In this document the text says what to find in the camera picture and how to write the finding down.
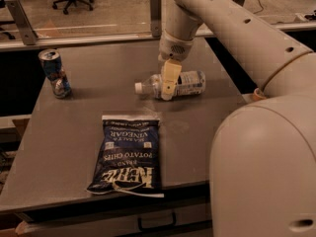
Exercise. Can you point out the left metal glass bracket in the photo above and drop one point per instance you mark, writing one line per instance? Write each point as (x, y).
(27, 33)

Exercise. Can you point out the middle metal glass bracket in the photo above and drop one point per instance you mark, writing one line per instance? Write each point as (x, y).
(155, 18)

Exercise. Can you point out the blue energy drink can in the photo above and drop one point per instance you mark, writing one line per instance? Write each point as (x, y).
(51, 64)

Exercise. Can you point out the blue potato chips bag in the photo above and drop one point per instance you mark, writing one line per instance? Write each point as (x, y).
(128, 160)

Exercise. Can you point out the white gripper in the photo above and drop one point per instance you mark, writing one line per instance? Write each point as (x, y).
(173, 48)

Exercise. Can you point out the metal glass rail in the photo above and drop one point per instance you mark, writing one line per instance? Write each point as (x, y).
(61, 42)

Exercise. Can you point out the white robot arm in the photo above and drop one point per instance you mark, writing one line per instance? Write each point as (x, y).
(262, 172)

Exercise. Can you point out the clear plastic water bottle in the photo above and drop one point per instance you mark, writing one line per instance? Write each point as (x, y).
(188, 83)

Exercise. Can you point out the black drawer handle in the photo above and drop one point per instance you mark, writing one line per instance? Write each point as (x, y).
(156, 222)

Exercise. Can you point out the grey table drawer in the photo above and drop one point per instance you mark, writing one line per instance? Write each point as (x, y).
(192, 221)

